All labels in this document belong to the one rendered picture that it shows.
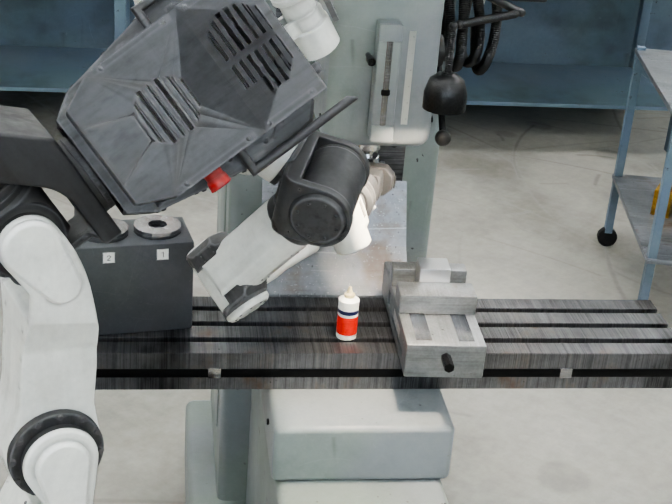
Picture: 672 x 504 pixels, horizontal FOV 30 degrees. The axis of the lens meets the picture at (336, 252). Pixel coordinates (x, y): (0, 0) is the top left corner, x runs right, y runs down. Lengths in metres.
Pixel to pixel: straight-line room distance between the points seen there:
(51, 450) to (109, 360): 0.55
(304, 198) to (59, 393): 0.46
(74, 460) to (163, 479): 1.71
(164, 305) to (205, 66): 0.88
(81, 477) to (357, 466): 0.66
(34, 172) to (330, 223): 0.41
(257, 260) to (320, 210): 0.18
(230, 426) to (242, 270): 1.19
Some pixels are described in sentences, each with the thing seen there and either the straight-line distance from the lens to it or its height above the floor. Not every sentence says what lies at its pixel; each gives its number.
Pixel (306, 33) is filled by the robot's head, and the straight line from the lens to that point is 1.84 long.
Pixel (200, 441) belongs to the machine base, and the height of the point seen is 0.20.
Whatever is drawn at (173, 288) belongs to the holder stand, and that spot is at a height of 1.00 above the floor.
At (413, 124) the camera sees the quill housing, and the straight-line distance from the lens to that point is 2.25.
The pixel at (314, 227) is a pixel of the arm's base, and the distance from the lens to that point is 1.76.
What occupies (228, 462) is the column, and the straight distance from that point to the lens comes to 3.10.
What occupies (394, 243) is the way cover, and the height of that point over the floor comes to 0.94.
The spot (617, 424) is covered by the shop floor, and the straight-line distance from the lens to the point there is 4.05.
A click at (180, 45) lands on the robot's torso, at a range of 1.63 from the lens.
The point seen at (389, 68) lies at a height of 1.47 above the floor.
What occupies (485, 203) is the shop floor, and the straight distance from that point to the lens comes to 5.50.
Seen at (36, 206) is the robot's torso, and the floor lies 1.41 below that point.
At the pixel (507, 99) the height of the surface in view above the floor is 0.23.
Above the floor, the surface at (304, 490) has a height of 0.70.
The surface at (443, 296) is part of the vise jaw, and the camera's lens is 2.41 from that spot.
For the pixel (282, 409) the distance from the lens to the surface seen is 2.36.
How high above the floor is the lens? 2.10
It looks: 25 degrees down
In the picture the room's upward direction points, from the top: 5 degrees clockwise
